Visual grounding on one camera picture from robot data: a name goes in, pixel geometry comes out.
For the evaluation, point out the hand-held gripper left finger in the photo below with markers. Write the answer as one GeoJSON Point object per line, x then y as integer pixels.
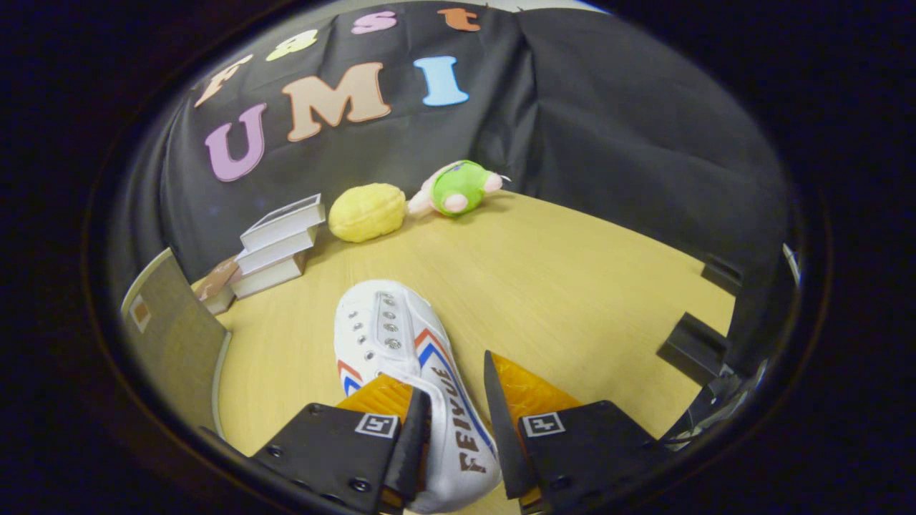
{"type": "Point", "coordinates": [336, 450]}

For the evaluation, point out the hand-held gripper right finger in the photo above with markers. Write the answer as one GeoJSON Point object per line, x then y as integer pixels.
{"type": "Point", "coordinates": [594, 450]}

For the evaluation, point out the white canvas shoe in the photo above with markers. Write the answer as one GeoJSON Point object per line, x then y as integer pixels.
{"type": "Point", "coordinates": [379, 315]}

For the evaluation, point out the grey fabric storage box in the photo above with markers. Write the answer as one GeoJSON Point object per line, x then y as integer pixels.
{"type": "Point", "coordinates": [175, 336]}

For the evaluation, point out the black table clamp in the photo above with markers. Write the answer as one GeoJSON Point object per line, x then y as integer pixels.
{"type": "Point", "coordinates": [723, 275]}
{"type": "Point", "coordinates": [694, 347]}

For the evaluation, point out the white book with dark photo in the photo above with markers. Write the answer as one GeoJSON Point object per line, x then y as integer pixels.
{"type": "Point", "coordinates": [283, 223]}

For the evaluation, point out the yellow plush toy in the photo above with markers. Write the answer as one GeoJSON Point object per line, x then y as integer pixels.
{"type": "Point", "coordinates": [367, 212]}

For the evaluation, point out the pink and green plush toy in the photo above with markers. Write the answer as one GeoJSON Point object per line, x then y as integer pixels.
{"type": "Point", "coordinates": [461, 187]}

